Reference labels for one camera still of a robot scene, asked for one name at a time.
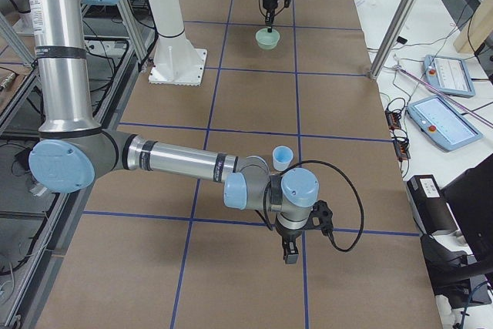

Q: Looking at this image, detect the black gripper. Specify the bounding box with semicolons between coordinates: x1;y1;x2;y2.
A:
275;220;304;264
262;0;278;32

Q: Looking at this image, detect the mint green bowl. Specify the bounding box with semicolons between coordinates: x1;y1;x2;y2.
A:
255;28;280;50

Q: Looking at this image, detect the light blue plastic cup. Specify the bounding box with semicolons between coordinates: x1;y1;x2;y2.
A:
272;146;293;171

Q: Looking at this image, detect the small black square device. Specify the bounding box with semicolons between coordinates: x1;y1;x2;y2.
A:
397;36;407;45

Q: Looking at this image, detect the black box device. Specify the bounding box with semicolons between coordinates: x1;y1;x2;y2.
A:
406;174;458;236

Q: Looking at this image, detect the orange electronics board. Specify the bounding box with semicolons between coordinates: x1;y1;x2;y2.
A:
384;98;411;163

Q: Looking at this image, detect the black office chair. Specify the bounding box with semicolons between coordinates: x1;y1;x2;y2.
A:
421;156;492;309

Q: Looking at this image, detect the far teach pendant tablet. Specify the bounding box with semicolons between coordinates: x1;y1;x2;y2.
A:
423;55;475;98

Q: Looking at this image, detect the teach pendant tablet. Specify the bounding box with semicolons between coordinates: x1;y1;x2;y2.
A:
407;96;483;152
423;55;475;98

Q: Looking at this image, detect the near teach pendant tablet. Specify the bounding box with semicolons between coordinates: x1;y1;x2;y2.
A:
407;96;483;152

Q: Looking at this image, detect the metal rod stand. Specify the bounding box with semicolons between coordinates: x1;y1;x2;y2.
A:
393;65;492;128

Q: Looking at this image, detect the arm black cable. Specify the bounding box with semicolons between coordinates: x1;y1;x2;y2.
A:
261;160;364;253

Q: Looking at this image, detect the white pedestal column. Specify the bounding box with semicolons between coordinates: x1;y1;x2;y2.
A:
149;0;207;86

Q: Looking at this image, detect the aluminium frame post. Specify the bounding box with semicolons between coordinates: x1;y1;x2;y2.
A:
368;0;417;80

